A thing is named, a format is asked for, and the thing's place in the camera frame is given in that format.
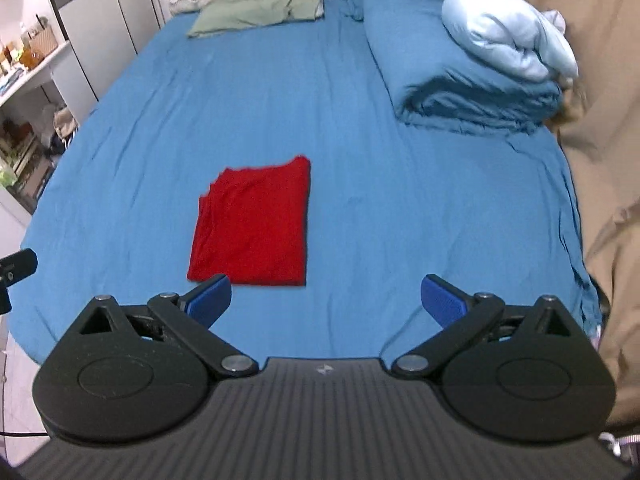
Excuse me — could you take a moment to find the red garment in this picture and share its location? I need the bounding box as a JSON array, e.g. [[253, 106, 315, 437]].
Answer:
[[186, 155, 311, 286]]

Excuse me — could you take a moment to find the white cluttered shelf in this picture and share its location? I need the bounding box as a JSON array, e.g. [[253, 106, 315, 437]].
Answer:
[[1, 16, 78, 214]]

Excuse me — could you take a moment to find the blue bed sheet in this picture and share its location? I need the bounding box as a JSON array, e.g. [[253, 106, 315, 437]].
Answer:
[[9, 0, 601, 362]]

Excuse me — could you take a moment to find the beige curtain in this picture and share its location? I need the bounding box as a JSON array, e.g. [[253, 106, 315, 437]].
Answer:
[[527, 0, 639, 426]]

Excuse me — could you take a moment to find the grey white wardrobe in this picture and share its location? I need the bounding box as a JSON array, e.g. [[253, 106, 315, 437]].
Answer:
[[50, 0, 164, 124]]

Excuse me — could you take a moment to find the blue folded duvet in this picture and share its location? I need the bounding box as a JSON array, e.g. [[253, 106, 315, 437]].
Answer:
[[347, 0, 563, 136]]

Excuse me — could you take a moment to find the green pillow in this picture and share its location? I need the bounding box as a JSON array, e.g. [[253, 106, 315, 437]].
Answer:
[[188, 0, 323, 39]]

